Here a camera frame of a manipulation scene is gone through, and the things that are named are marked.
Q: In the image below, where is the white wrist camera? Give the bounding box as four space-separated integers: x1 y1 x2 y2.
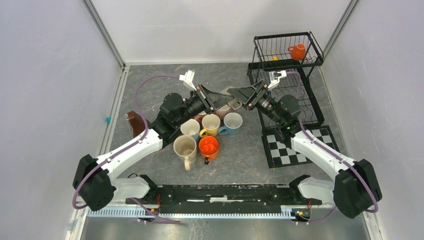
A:
267 70 287 91
179 70 197 91

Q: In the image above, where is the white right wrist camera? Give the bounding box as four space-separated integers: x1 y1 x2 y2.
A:
267 70 287 91

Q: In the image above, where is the checkerboard calibration board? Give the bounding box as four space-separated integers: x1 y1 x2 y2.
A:
261 125 339 169

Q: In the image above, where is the light pink hexagonal mug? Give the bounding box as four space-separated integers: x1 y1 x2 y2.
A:
215 104 231 121

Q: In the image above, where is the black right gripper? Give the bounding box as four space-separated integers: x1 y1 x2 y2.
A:
227 79 284 126

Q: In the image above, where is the light blue hexagonal mug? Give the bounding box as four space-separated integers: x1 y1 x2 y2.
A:
180 119 200 141

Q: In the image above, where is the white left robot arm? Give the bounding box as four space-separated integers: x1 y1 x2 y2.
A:
72 84 235 211

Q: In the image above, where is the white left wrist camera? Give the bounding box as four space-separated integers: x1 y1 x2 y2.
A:
179 70 197 91

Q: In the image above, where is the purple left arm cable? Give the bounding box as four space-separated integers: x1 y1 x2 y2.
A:
72 74 182 224

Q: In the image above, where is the beige grey mug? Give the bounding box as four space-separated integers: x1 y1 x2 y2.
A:
220 85 242 110

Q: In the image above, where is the aluminium slotted rail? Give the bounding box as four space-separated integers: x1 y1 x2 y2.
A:
86 205 296 220

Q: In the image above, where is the salmon floral mug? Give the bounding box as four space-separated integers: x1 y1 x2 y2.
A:
193 111 207 123

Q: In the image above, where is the yellow mug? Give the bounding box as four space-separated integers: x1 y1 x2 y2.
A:
199 114 221 138

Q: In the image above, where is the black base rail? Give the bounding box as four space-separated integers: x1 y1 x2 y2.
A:
138 184 322 214

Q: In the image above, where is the small orange cup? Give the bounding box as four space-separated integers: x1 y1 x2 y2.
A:
287 43 306 61

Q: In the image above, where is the black wire dish rack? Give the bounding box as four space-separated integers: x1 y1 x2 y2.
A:
247 31 325 127

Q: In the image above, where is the teal blue mug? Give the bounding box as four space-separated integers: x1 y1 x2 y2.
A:
218 112 243 136

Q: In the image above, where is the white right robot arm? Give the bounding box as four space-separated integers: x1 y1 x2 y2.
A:
227 81 382 219

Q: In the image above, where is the cream floral mug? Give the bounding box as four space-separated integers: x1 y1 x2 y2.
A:
173 135 197 171

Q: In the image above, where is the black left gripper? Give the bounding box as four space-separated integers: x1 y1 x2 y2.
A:
174 83 234 127

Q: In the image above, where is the orange ribbed mug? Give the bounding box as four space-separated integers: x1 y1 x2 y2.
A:
198 136 220 165

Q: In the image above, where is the brown wedge block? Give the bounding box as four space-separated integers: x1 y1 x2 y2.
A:
125 111 146 138

